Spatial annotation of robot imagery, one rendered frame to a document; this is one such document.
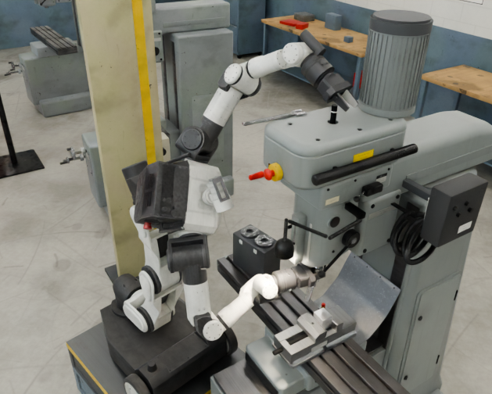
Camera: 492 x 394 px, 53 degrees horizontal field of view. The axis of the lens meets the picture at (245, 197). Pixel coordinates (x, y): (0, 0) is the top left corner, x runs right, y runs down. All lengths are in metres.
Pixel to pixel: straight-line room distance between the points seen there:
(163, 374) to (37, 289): 1.78
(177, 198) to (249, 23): 7.47
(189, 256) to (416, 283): 1.02
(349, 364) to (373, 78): 1.13
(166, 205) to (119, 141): 1.60
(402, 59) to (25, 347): 2.90
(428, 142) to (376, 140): 0.35
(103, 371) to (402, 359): 1.51
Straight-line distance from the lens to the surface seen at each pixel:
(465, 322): 3.90
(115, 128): 3.27
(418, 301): 2.37
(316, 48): 1.69
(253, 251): 2.38
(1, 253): 4.53
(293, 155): 1.55
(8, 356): 3.64
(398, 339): 2.50
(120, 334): 2.76
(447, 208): 1.74
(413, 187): 1.93
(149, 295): 2.36
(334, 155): 1.59
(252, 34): 9.17
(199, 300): 1.84
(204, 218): 1.82
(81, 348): 2.98
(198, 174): 1.83
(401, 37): 1.72
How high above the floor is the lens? 2.55
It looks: 32 degrees down
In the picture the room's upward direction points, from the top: 1 degrees clockwise
